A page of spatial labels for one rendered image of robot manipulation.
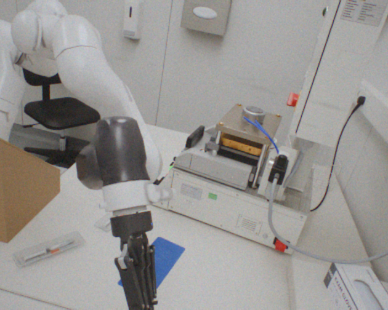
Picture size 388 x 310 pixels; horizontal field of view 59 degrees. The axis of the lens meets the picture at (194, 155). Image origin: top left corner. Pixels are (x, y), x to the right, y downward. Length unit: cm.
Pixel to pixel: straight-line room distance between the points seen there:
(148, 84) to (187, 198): 171
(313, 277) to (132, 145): 71
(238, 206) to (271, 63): 164
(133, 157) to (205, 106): 213
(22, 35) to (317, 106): 75
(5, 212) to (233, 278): 66
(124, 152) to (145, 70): 217
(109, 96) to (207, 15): 173
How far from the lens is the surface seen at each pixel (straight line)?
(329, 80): 98
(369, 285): 108
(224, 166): 110
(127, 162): 62
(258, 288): 107
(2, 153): 97
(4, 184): 102
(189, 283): 102
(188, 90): 271
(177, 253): 110
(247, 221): 116
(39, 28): 90
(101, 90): 79
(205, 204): 117
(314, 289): 108
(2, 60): 122
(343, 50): 97
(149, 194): 63
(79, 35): 83
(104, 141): 64
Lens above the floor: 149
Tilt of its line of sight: 26 degrees down
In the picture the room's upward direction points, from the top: 11 degrees clockwise
